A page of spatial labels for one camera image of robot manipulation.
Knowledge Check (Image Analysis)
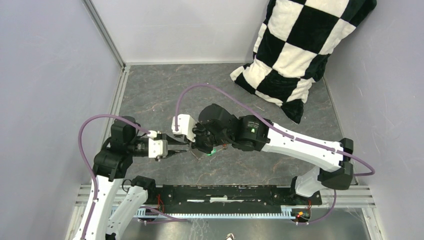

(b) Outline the black white checkered blanket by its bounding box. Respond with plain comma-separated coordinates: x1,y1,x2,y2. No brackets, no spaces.
230,0,377,124

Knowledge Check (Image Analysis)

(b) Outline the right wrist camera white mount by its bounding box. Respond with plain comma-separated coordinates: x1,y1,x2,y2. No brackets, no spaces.
171,114,196,134

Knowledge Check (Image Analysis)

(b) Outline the white toothed cable duct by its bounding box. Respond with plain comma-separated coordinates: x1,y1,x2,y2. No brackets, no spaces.
133,207,310,221

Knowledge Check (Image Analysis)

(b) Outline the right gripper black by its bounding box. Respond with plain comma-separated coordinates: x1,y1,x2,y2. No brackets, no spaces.
184,121,232,155

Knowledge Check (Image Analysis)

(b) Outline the purple cable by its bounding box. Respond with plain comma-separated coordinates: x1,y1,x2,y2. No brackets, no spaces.
77,114,152,240
174,83,376,225

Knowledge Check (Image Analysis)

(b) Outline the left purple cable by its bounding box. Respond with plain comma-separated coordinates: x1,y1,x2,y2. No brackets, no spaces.
77,114,152,240

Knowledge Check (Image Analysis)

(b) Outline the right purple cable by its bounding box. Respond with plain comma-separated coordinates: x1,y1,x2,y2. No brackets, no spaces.
174,83,376,225

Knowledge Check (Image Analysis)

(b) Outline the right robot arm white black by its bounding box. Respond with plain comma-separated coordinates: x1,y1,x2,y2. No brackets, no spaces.
171,103,354,204

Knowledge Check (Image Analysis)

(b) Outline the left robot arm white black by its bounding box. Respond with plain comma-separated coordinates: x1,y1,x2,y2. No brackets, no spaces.
74,114,185,240

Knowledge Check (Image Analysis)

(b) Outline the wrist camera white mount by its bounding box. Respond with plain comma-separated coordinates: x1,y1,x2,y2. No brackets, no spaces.
147,130,168,160
171,114,196,134

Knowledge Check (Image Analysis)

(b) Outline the aluminium corner frame post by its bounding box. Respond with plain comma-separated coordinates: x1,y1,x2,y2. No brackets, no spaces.
82,0,126,69

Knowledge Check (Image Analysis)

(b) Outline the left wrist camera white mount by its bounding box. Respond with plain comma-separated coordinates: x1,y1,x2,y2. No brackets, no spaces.
147,130,168,160

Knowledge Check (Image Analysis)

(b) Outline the green capped key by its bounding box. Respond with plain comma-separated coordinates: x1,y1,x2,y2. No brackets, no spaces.
207,149,217,156

